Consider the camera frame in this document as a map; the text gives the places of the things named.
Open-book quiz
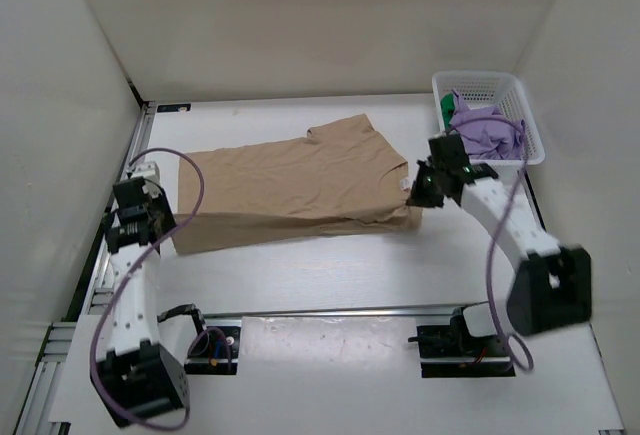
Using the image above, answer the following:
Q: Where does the purple t shirt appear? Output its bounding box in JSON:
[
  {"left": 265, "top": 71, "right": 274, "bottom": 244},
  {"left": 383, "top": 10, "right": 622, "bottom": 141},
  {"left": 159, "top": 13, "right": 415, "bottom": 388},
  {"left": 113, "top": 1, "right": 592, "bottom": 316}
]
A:
[{"left": 445, "top": 90, "right": 526, "bottom": 161}]

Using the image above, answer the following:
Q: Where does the beige t shirt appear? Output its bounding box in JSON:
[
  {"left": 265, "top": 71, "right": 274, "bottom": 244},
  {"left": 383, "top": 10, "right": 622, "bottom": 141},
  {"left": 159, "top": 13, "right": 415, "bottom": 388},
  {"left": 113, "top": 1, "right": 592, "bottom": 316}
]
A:
[{"left": 173, "top": 114, "right": 422, "bottom": 255}]

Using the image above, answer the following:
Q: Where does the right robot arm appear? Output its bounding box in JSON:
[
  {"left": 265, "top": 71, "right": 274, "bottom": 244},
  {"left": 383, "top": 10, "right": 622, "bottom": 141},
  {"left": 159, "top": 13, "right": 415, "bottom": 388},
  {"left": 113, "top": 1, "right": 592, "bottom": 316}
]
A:
[{"left": 407, "top": 161, "right": 592, "bottom": 355}]

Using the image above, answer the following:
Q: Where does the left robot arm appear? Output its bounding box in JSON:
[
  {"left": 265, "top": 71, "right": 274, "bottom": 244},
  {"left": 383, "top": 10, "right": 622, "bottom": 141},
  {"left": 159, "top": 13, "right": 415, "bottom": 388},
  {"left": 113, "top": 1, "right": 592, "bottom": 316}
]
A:
[{"left": 89, "top": 195, "right": 210, "bottom": 433}]

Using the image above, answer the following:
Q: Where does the green t shirt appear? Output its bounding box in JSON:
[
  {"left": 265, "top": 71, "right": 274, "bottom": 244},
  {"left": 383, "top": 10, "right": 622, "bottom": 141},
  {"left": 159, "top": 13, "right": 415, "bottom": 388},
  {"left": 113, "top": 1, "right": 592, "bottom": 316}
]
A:
[{"left": 440, "top": 92, "right": 456, "bottom": 129}]

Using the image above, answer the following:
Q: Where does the white plastic basket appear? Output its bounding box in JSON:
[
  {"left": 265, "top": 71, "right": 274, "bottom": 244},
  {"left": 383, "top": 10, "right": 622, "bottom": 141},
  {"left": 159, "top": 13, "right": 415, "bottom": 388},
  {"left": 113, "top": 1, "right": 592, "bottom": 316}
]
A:
[{"left": 432, "top": 70, "right": 545, "bottom": 165}]

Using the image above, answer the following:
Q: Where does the blue label sticker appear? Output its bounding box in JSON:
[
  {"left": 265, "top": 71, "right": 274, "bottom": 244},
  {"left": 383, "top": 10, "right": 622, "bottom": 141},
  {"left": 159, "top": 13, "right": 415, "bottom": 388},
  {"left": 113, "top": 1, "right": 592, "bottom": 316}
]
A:
[{"left": 156, "top": 103, "right": 191, "bottom": 113}]

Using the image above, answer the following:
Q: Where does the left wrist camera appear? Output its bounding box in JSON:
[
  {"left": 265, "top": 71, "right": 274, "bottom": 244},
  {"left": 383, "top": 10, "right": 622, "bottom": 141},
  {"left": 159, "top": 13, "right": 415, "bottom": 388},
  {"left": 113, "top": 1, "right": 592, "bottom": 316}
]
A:
[{"left": 113, "top": 161, "right": 166, "bottom": 211}]

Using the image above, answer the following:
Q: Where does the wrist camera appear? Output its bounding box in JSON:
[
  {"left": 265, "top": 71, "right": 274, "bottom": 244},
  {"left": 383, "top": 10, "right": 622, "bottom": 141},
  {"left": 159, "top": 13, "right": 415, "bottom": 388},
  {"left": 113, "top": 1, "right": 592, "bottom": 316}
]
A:
[
  {"left": 428, "top": 134, "right": 470, "bottom": 171},
  {"left": 113, "top": 161, "right": 166, "bottom": 211}
]

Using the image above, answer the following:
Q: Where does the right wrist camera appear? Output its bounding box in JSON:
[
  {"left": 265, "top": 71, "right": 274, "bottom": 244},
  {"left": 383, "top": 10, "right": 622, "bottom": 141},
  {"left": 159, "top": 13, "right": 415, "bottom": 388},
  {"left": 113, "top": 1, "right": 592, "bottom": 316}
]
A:
[{"left": 428, "top": 134, "right": 470, "bottom": 171}]

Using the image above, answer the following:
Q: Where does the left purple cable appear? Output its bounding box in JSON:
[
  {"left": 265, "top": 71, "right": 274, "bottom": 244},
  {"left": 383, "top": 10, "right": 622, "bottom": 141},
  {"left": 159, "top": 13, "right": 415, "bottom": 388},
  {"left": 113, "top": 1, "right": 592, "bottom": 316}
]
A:
[{"left": 87, "top": 147, "right": 231, "bottom": 431}]

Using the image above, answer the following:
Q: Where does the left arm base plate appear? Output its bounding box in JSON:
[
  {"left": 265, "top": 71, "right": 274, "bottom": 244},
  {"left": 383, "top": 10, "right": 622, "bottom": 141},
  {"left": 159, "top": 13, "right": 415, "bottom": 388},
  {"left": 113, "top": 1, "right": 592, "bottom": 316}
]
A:
[{"left": 184, "top": 325, "right": 241, "bottom": 376}]

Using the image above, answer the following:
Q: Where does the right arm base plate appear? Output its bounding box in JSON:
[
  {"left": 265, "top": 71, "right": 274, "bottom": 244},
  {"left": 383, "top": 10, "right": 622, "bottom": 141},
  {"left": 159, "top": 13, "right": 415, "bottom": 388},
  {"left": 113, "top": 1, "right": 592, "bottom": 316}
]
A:
[{"left": 408, "top": 325, "right": 516, "bottom": 379}]

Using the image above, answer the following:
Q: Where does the aluminium frame rail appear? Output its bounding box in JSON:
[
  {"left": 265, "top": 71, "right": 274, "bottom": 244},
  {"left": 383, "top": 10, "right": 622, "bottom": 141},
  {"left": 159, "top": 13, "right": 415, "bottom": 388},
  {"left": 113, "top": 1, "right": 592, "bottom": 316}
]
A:
[{"left": 14, "top": 100, "right": 157, "bottom": 435}]

